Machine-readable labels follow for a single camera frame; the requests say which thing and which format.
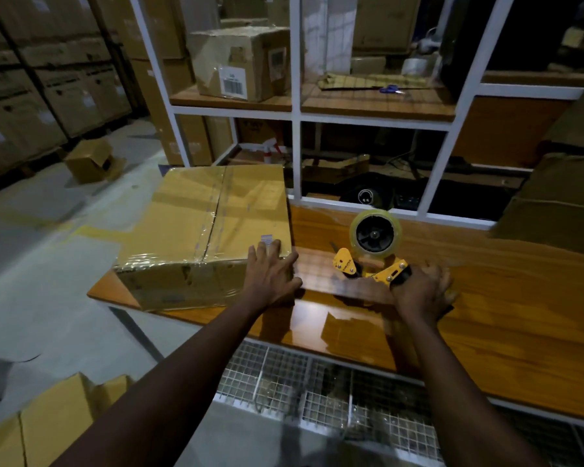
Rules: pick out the person's right hand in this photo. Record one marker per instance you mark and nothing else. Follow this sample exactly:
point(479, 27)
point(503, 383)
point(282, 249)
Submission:
point(423, 296)

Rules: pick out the person's left hand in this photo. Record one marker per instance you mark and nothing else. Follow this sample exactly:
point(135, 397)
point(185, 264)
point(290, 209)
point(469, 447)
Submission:
point(270, 282)

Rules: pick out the clear packing tape roll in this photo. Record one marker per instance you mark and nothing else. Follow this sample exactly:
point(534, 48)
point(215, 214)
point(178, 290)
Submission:
point(353, 233)

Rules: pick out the yellow-brown cardboard box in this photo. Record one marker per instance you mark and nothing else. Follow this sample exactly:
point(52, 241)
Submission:
point(185, 213)

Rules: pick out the yellow cardboard box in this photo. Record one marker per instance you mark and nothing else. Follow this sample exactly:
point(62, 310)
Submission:
point(112, 391)
point(53, 418)

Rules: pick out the person's right forearm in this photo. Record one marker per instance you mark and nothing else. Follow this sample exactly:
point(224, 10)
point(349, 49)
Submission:
point(457, 398)

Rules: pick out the person's left forearm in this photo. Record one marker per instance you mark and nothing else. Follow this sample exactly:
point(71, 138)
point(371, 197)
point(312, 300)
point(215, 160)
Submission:
point(165, 398)

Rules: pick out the printed brown cardboard box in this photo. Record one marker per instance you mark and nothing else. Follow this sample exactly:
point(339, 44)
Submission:
point(253, 131)

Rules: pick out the tall labelled cardboard box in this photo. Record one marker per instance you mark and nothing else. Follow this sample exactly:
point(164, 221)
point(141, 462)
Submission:
point(197, 141)

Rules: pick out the flattened cardboard sheet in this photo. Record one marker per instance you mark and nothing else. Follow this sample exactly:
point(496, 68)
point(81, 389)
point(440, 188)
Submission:
point(350, 81)

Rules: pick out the taped box with barcode label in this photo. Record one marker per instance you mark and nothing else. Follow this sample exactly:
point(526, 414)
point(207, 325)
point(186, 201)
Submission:
point(214, 58)

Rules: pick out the wide brown cardboard box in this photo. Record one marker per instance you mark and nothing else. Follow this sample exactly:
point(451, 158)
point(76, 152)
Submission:
point(160, 24)

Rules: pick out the orange wooden table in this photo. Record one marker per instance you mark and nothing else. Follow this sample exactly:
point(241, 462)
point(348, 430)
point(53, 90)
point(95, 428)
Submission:
point(516, 311)

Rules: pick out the black round-logo device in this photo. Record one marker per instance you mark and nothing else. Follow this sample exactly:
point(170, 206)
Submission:
point(366, 196)

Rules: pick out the white spray bottle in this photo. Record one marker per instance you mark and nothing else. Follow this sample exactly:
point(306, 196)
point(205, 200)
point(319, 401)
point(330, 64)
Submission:
point(267, 149)

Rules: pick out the blue pallet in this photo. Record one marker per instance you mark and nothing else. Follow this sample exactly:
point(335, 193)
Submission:
point(164, 169)

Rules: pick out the wooden shelf board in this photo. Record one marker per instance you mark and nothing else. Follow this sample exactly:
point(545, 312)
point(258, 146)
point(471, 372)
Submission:
point(370, 104)

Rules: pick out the blue scissors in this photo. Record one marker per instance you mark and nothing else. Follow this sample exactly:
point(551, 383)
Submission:
point(391, 89)

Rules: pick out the black monitor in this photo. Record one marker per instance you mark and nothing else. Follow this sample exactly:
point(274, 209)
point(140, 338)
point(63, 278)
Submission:
point(516, 38)

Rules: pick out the large brown background carton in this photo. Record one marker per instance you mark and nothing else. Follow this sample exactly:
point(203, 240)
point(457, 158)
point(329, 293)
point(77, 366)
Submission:
point(384, 24)

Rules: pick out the white metal shelf frame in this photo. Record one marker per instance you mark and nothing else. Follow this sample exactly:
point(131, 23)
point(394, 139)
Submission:
point(296, 92)

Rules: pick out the wall of stacked cartons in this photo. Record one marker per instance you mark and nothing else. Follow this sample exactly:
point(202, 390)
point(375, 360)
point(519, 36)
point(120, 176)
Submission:
point(29, 102)

